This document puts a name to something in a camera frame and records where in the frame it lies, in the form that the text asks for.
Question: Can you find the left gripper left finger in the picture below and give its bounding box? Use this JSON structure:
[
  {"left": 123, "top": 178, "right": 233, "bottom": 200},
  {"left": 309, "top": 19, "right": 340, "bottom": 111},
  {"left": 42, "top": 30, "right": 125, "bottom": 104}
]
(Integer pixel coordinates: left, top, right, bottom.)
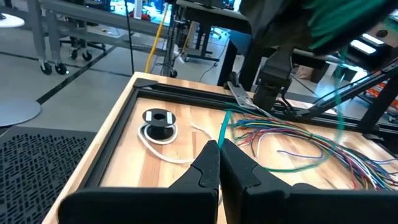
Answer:
[{"left": 58, "top": 139, "right": 221, "bottom": 224}]

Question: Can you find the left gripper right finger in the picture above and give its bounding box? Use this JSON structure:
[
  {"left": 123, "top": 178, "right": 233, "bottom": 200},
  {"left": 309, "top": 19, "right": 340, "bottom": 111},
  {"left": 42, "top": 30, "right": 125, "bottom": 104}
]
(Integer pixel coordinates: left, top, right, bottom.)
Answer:
[{"left": 220, "top": 138, "right": 398, "bottom": 224}]

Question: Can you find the white cord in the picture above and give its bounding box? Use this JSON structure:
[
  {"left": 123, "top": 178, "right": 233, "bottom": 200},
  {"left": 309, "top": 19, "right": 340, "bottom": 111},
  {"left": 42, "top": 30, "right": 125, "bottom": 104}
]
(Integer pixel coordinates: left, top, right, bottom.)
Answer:
[{"left": 137, "top": 121, "right": 216, "bottom": 165}]

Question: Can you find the thin green cord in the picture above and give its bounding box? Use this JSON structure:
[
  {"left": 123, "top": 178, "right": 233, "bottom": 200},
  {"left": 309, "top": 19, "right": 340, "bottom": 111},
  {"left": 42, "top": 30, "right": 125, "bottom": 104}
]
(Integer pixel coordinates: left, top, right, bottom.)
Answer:
[{"left": 216, "top": 0, "right": 398, "bottom": 174}]

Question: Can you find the black perforated computer case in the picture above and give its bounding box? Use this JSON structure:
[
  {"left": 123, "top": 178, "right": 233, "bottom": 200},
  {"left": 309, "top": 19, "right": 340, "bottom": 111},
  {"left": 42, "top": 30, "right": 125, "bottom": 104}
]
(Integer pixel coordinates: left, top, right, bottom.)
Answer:
[{"left": 0, "top": 126, "right": 98, "bottom": 224}]

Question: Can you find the thin black rod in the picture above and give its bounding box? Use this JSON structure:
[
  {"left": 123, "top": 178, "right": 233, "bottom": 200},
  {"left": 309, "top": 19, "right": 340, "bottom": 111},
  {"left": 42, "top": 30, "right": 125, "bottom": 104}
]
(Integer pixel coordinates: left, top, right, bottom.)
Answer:
[{"left": 123, "top": 0, "right": 136, "bottom": 75}]

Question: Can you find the black caster chair base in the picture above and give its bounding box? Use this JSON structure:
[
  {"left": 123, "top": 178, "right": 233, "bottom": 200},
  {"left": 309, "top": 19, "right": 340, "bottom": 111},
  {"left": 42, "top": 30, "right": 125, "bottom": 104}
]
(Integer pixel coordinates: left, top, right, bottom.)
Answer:
[{"left": 60, "top": 34, "right": 107, "bottom": 62}]

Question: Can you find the grey lamp stand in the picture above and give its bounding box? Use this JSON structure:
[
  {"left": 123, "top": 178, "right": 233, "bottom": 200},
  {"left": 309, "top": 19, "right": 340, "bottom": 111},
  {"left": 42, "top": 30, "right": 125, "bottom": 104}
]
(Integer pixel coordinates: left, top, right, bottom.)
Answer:
[{"left": 0, "top": 99, "right": 42, "bottom": 128}]

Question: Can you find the white round base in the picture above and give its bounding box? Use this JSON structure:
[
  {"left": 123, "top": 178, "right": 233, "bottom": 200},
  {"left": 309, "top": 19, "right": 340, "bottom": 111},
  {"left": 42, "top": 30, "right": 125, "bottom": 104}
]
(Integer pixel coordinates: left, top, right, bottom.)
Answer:
[{"left": 0, "top": 12, "right": 26, "bottom": 29}]

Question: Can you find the bundle of coloured wires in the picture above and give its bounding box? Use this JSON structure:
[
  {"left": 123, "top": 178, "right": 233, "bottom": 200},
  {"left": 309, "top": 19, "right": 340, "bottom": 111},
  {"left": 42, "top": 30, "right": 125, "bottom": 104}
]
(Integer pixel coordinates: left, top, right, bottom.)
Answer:
[{"left": 225, "top": 105, "right": 398, "bottom": 191}]

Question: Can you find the green cable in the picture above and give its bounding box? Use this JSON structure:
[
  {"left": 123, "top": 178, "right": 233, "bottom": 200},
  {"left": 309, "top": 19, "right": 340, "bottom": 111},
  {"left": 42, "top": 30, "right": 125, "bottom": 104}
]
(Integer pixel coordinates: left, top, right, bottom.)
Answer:
[{"left": 79, "top": 60, "right": 398, "bottom": 189}]

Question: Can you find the grey metal mounting bracket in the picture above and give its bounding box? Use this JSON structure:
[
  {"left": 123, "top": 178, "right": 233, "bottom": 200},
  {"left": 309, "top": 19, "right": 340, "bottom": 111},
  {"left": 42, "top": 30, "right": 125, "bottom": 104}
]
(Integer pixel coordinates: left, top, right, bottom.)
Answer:
[{"left": 226, "top": 80, "right": 259, "bottom": 110}]

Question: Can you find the yellow cable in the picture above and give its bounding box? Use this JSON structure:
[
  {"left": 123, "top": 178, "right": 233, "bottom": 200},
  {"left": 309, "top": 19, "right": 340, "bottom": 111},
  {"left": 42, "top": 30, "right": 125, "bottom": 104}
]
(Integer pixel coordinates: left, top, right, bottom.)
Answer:
[{"left": 145, "top": 2, "right": 170, "bottom": 74}]

